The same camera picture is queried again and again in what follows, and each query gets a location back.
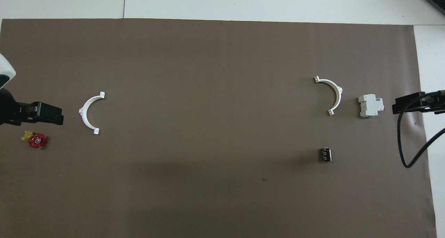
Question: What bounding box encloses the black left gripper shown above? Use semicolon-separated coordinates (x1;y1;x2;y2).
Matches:
0;90;64;126

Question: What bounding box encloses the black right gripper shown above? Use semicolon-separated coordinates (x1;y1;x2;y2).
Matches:
392;90;445;115

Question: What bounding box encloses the white half pipe clamp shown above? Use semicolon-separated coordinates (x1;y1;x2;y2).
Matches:
314;76;343;116
79;91;105;135

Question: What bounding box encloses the white circuit breaker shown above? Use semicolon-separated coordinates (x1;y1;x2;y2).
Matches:
358;94;385;118

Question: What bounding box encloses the brown paper table mat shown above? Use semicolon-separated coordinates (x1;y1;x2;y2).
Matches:
0;18;438;238

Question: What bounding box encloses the red-handled brass valve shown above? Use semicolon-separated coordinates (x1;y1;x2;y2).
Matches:
22;130;47;148

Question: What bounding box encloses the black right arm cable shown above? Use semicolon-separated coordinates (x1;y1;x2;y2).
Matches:
397;91;445;168

